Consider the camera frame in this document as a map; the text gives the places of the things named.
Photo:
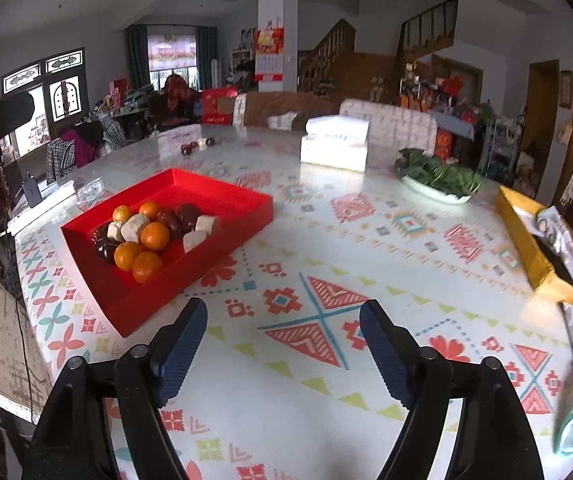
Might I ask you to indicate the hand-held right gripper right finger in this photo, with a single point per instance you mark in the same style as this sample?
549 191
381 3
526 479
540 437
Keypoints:
386 355

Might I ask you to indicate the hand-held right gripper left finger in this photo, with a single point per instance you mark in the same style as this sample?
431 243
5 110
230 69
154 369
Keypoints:
181 355

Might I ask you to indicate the large white round chunk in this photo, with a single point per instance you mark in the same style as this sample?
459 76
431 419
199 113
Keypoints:
134 227

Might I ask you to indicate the dark purple passion fruit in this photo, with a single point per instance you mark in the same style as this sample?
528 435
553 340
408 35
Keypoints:
188 215

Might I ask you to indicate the red tray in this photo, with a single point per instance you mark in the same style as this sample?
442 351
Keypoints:
226 210

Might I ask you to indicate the patterned tablecloth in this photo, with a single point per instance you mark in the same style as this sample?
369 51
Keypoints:
316 260

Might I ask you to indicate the large dark red fruit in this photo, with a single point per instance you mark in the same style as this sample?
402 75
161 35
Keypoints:
169 220

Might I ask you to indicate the small orange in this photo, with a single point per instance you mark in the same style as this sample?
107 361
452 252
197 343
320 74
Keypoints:
122 213

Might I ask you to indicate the yellow box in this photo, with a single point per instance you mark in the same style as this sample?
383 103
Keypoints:
531 240

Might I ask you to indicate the plate of green leaves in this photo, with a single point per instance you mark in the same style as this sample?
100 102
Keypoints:
439 175

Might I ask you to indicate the small dark fruit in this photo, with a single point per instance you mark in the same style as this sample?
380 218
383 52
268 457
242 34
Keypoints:
187 149

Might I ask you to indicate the silver white package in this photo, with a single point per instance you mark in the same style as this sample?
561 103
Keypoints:
563 245

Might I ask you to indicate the white tissue box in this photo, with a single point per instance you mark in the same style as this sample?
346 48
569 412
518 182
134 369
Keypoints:
335 145

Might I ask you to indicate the phone on stand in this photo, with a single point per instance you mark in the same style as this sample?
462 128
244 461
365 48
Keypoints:
31 193

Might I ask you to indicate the clothes on chair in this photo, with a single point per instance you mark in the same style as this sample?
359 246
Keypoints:
74 152

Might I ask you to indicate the white patterned chair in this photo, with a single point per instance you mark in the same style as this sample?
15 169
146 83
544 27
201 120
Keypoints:
391 120

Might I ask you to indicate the red gift box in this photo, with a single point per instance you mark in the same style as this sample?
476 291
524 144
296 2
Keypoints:
219 105

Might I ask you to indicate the cluttered goods shelf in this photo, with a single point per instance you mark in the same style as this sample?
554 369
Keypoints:
436 97

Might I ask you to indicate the brown covered chair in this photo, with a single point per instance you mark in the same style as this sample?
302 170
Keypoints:
286 108

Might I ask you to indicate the teal curtain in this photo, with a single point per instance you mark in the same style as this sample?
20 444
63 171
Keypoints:
136 57
206 55

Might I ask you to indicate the black round device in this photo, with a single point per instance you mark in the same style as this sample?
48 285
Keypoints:
4 110

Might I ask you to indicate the window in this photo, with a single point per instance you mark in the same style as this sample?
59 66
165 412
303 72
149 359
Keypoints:
172 52

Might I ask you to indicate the wooden staircase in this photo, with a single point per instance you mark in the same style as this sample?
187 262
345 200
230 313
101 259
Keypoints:
381 45

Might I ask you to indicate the wooden door frame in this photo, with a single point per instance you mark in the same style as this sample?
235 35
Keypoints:
541 110

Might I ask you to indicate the red wall calendar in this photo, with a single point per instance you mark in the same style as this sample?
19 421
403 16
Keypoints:
269 55

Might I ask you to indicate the framed wall picture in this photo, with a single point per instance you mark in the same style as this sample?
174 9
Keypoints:
565 89

